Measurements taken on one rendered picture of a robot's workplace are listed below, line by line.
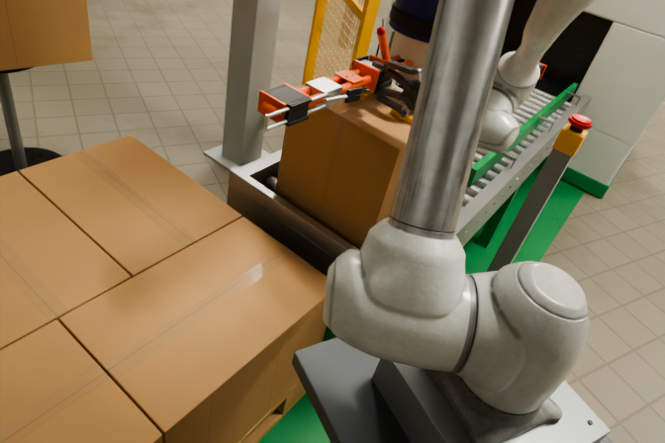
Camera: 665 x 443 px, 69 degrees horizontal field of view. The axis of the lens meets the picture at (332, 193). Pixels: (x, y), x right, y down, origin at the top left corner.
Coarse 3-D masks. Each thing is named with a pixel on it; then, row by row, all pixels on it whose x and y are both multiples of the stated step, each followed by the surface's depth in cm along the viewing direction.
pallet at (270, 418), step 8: (296, 392) 161; (304, 392) 169; (280, 400) 152; (288, 400) 158; (296, 400) 166; (272, 408) 149; (280, 408) 160; (288, 408) 163; (264, 416) 147; (272, 416) 160; (280, 416) 161; (256, 424) 145; (264, 424) 157; (272, 424) 158; (248, 432) 142; (256, 432) 155; (264, 432) 155; (240, 440) 140; (248, 440) 152; (256, 440) 153
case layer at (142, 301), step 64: (0, 192) 144; (64, 192) 149; (128, 192) 155; (192, 192) 161; (0, 256) 126; (64, 256) 130; (128, 256) 134; (192, 256) 139; (256, 256) 144; (0, 320) 111; (64, 320) 115; (128, 320) 118; (192, 320) 122; (256, 320) 125; (320, 320) 143; (0, 384) 100; (64, 384) 103; (128, 384) 105; (192, 384) 108; (256, 384) 127
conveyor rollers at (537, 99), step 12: (528, 96) 295; (540, 96) 299; (552, 96) 303; (528, 108) 279; (540, 108) 284; (564, 108) 292; (516, 120) 267; (552, 120) 273; (540, 132) 261; (528, 144) 241; (480, 156) 220; (504, 156) 225; (492, 168) 217; (504, 168) 216; (276, 180) 175; (480, 180) 204; (468, 192) 198
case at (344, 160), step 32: (288, 128) 152; (320, 128) 143; (352, 128) 135; (384, 128) 136; (288, 160) 157; (320, 160) 148; (352, 160) 140; (384, 160) 132; (288, 192) 163; (320, 192) 153; (352, 192) 144; (384, 192) 136; (352, 224) 149
